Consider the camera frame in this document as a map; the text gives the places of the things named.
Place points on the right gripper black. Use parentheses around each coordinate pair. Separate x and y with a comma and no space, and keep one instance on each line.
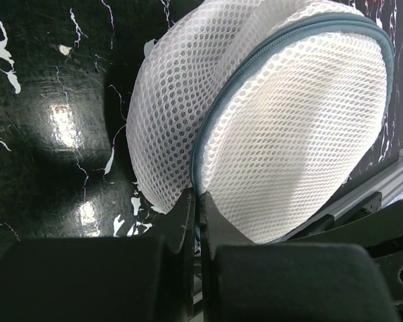
(381,235)

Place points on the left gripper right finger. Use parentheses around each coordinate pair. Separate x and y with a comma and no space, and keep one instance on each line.
(243,281)

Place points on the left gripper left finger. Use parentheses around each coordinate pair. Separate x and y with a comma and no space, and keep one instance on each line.
(147,277)

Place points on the white mesh laundry bag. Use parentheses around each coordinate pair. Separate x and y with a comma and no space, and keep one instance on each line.
(266,105)

